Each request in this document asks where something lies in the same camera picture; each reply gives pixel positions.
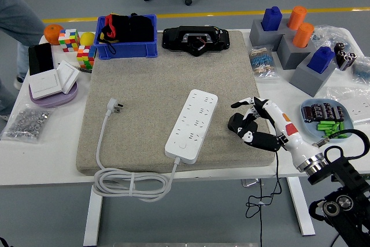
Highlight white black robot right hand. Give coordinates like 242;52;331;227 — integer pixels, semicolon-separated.
227;96;321;169

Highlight black plug with cord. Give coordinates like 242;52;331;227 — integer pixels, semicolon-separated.
227;112;283;219

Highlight white power strip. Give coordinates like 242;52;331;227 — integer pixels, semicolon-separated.
164;89;219;164

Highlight light blue tray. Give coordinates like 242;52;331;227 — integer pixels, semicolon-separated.
299;98;355;143

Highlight black cylindrical capacitor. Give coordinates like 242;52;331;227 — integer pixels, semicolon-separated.
302;105;315;123
323;102;336;121
335;105;346;122
313;104;324;122

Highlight pile of green tubes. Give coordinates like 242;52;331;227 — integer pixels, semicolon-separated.
316;120;347;139

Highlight white table leg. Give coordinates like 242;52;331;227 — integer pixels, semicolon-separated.
286;176;316;237
83;186;102;246

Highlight tall grey holder block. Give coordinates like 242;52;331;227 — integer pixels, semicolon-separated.
289;56;338;98

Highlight bagged white socket panel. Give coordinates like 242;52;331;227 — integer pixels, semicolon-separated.
325;86;370;125

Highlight blue bottle-shaped block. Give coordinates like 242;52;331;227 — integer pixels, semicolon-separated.
261;6;283;32
306;46;336;74

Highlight medium grey holder block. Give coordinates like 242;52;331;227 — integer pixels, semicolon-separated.
276;34;316;71

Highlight bag of blue resistors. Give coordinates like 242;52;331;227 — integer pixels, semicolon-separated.
351;55;370;84

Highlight bundle of black capacitors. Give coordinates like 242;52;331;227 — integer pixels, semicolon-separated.
334;42;358;72

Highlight orange cylinder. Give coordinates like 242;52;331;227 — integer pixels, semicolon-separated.
292;22;315;49
287;5;308;31

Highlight clear plastic bag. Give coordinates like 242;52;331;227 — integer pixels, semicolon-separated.
311;24;352;53

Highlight low grey holder block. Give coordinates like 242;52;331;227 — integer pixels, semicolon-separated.
249;18;293;47

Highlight black device housing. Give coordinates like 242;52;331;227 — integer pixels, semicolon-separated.
161;25;231;57

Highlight grey-brown mat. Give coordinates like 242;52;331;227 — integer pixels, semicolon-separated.
76;30;276;176

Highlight blue plastic bin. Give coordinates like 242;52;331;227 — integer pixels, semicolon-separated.
93;14;159;60

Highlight colourful puzzle cube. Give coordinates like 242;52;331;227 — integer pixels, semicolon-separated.
76;45;97;71
58;28;81;53

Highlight yellow lemon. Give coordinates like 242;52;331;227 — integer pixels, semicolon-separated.
80;31;96;47

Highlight purple round tray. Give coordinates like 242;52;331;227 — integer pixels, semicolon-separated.
28;80;79;108

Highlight orange fruit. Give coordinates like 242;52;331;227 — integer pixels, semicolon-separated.
43;24;64;46

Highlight black smartphone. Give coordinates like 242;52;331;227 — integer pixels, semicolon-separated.
28;42;55;76

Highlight bag of metal nuts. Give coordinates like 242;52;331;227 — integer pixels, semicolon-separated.
0;104;54;145

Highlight person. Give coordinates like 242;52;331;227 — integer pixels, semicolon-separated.
0;0;46;122

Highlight black hanging cable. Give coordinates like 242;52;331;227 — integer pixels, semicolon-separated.
259;179;263;247

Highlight white power cord with plug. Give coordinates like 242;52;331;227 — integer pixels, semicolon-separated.
91;98;183;203

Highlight black red cloth straps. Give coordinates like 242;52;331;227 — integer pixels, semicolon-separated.
97;12;155;56

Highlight small white wall switch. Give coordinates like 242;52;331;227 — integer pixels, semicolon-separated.
55;60;80;94

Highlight large white wall switch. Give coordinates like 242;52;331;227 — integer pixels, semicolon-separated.
28;68;63;99

